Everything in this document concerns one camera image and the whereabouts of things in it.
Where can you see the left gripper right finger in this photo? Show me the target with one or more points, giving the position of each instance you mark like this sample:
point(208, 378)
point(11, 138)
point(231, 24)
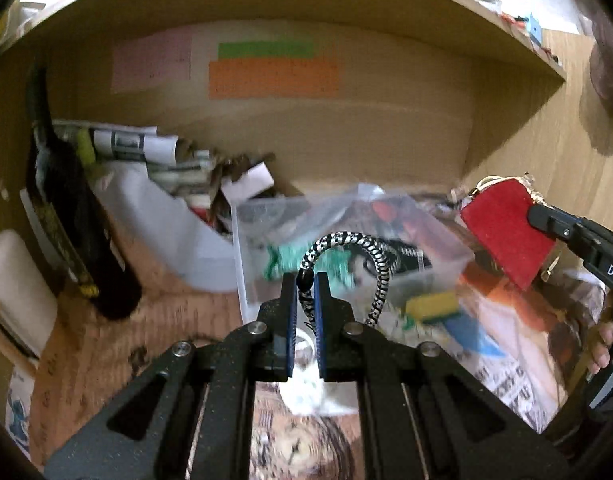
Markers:
point(423, 416)

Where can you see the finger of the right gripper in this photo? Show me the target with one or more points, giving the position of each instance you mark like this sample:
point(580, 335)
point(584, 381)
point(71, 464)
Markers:
point(555, 222)

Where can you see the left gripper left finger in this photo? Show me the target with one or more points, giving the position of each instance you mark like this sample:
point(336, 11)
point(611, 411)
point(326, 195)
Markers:
point(211, 384)

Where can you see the red felt pouch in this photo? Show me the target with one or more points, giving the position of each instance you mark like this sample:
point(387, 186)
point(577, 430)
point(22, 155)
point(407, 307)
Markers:
point(504, 232)

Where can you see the yellow green sponge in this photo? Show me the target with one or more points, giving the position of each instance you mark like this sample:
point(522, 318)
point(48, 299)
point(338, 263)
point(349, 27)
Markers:
point(431, 307)

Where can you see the black cloth with chain print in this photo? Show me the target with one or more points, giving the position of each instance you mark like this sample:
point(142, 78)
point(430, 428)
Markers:
point(401, 258)

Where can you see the black white braided scrunchie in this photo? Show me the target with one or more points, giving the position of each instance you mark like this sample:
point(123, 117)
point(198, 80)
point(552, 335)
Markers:
point(338, 262)

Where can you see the white drawstring pouch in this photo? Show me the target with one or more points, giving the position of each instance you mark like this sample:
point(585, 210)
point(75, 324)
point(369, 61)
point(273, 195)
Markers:
point(306, 394)

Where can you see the person right hand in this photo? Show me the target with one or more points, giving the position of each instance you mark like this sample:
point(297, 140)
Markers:
point(600, 343)

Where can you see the white paper sheet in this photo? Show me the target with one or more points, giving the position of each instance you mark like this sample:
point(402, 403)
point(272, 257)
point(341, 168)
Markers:
point(186, 245)

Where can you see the cream mug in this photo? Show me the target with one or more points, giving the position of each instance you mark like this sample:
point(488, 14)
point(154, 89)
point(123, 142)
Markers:
point(28, 308)

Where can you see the blue pencil sharpener box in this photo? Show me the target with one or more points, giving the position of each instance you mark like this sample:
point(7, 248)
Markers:
point(533, 29)

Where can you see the stack of newspapers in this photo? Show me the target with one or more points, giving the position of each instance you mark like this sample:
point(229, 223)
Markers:
point(175, 164)

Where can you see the small white cardboard box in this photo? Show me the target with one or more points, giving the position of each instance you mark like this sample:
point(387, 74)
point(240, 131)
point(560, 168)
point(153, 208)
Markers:
point(251, 183)

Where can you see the dark glass bottle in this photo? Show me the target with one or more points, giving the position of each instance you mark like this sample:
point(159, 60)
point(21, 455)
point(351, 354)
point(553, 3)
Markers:
point(70, 214)

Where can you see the orange sticky note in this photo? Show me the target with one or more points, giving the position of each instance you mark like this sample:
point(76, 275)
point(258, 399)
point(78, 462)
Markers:
point(260, 78)

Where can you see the pink sticky note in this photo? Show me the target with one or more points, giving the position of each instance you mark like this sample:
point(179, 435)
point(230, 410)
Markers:
point(151, 61)

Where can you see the green sticky note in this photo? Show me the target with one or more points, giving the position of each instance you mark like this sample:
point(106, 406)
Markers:
point(265, 49)

